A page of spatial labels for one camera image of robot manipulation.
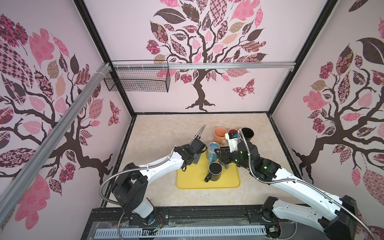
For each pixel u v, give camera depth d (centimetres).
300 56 88
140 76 95
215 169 80
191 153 65
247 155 53
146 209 61
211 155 86
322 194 43
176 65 93
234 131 101
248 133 97
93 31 75
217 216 75
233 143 64
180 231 70
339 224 38
